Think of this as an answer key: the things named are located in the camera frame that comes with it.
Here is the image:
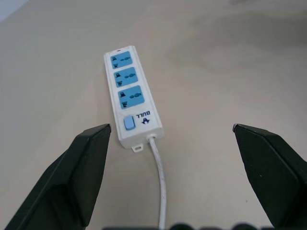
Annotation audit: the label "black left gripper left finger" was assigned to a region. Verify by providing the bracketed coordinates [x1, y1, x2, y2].
[0, 123, 112, 230]

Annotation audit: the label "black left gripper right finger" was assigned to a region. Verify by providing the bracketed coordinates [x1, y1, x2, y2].
[232, 123, 307, 229]

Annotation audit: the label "white power strip blue sockets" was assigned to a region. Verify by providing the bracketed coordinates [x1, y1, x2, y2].
[103, 45, 165, 153]

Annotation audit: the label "white power cable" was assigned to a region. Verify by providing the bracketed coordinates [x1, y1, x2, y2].
[147, 134, 167, 230]

